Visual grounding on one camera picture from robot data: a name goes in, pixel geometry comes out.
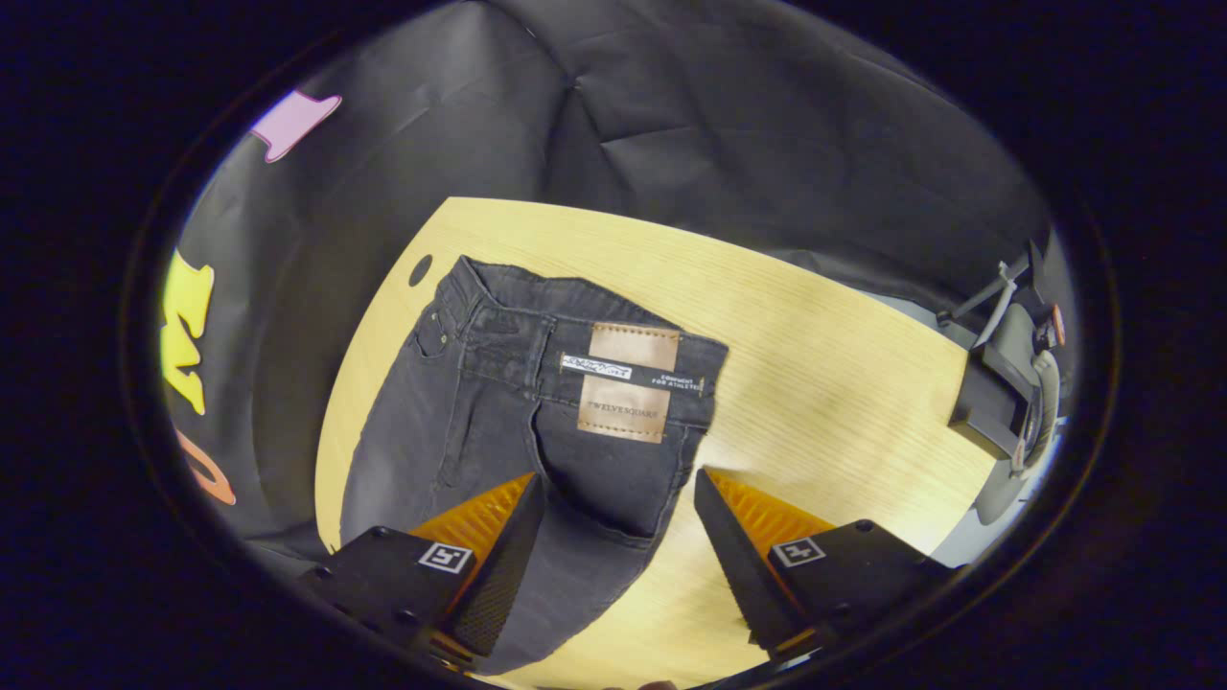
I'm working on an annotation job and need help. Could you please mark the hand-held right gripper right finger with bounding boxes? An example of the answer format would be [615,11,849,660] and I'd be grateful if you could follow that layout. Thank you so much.
[692,468,960,662]

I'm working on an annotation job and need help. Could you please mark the black backdrop cloth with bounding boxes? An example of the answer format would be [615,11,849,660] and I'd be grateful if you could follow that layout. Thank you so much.
[163,0,1055,566]

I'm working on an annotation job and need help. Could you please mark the black jeans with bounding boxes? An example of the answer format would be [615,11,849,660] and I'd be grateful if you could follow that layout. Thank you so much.
[340,254,729,677]

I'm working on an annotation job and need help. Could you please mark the black and grey equipment stand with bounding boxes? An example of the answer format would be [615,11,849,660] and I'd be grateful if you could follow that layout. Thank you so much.
[935,240,1070,526]

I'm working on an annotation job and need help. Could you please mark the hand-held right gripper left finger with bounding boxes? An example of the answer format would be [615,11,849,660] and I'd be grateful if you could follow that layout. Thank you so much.
[302,472,547,669]

